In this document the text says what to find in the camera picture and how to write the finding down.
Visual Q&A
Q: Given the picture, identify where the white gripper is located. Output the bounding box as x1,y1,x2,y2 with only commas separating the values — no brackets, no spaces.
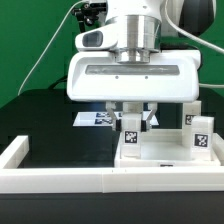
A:
67,50,201,132

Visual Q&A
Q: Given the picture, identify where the white square tabletop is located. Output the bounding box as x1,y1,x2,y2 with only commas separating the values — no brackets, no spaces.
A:
114,129,221,168

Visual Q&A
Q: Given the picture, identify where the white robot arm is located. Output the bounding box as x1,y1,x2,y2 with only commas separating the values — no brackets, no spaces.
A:
67,0,216,132

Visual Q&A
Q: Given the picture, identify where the white marker sheet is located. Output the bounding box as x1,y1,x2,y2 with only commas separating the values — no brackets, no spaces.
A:
73,111,159,126

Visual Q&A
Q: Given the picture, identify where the white U-shaped obstacle fence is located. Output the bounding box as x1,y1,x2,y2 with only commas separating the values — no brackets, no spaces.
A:
0,135,224,194

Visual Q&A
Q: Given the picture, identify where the black cable bundle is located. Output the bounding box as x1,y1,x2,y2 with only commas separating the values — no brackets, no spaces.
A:
47,74,69,90

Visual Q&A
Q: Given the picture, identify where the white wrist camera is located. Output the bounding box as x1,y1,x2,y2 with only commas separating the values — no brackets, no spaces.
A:
75,28,118,51

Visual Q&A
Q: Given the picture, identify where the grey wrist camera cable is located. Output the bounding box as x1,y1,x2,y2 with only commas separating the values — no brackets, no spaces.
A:
163,0,224,89

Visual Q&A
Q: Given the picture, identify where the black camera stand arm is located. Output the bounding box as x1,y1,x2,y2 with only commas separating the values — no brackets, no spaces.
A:
71,3,107,33

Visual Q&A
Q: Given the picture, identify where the white cable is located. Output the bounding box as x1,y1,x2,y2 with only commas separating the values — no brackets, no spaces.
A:
17,0,88,97

